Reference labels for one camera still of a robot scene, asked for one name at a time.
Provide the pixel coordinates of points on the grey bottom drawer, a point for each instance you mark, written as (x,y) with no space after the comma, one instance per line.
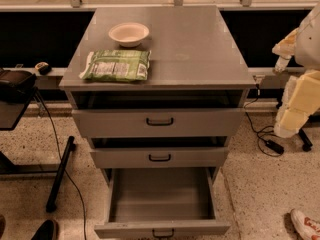
(161,203)

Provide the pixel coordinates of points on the grey drawer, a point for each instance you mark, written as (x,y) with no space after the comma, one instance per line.
(161,203)
(133,115)
(158,152)

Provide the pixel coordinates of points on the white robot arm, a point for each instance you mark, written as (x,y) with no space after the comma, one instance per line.
(301,96)

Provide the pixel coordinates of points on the grey drawer cabinet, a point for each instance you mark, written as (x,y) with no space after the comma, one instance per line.
(192,52)

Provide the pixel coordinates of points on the grey middle drawer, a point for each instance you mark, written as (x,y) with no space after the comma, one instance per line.
(158,152)

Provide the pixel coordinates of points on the grey top drawer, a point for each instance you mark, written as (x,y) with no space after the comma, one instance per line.
(133,115)

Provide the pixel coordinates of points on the green snack bag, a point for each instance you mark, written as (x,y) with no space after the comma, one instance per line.
(116,65)

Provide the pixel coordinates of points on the white paper bowl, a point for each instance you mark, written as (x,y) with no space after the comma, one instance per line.
(129,34)

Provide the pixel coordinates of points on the black tape measure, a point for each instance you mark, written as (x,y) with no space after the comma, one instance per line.
(43,68)

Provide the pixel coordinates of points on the clear plastic bottle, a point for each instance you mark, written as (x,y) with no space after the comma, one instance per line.
(281,64)

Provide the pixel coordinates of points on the black bag on table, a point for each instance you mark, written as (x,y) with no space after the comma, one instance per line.
(16,85)

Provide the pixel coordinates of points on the black side table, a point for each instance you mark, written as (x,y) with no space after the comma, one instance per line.
(30,158)

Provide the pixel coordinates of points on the black stand leg right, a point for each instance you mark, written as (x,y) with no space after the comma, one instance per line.
(307,144)

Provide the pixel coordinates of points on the black shoe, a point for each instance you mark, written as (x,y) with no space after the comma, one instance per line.
(47,231)

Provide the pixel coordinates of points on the white red sneaker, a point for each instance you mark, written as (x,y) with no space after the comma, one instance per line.
(307,228)

